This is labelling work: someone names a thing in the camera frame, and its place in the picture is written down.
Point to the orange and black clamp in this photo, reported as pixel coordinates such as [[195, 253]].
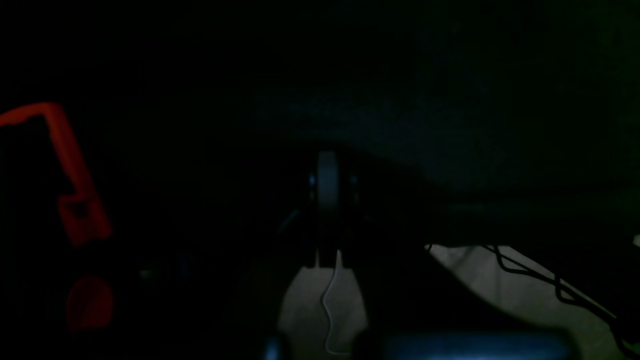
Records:
[[90, 303]]

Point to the black table cloth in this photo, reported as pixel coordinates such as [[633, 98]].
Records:
[[520, 116]]

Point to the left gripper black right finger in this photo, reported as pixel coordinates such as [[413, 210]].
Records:
[[464, 344]]

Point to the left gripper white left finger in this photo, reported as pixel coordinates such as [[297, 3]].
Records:
[[336, 199]]

